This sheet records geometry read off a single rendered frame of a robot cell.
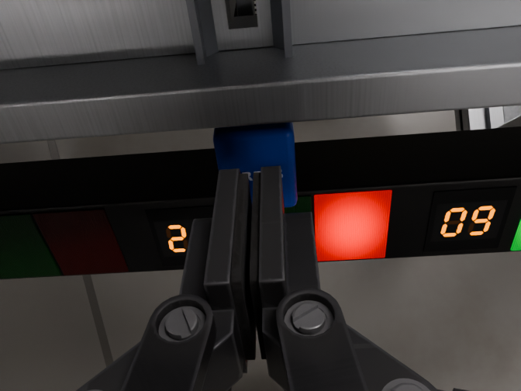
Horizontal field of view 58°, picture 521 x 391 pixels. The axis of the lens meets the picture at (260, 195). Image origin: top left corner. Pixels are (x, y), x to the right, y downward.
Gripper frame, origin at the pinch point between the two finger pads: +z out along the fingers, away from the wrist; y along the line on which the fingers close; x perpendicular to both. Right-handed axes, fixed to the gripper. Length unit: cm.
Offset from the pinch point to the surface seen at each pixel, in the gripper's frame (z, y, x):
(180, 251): 5.8, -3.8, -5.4
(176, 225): 5.8, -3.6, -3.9
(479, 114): 38.4, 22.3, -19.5
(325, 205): 5.8, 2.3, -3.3
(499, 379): 35, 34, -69
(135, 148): 65, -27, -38
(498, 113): 38.4, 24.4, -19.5
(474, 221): 5.8, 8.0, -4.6
